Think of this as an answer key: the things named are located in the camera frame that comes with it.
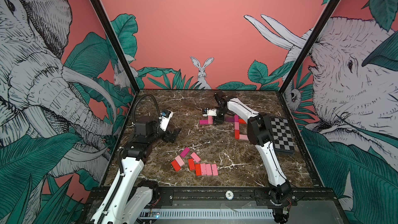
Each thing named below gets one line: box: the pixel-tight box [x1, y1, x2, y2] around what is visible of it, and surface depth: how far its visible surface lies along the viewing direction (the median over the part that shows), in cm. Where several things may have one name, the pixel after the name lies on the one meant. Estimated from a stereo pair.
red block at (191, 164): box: [188, 158, 196, 171], surface depth 85 cm
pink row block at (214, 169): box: [211, 163, 219, 176], surface depth 84 cm
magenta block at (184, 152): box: [179, 147, 191, 159], surface depth 90 cm
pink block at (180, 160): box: [174, 155, 186, 167], surface depth 87 cm
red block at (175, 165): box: [170, 159, 181, 173], surface depth 85 cm
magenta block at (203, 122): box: [199, 119, 209, 125], surface depth 104 cm
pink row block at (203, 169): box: [200, 163, 207, 176], surface depth 84 cm
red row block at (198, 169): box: [194, 163, 202, 176], surface depth 83 cm
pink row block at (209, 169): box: [205, 163, 213, 176], surface depth 83 cm
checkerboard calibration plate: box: [269, 116, 296, 154], surface depth 95 cm
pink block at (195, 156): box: [190, 151, 202, 163], surface depth 88 cm
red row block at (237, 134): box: [234, 129, 240, 140], surface depth 97 cm
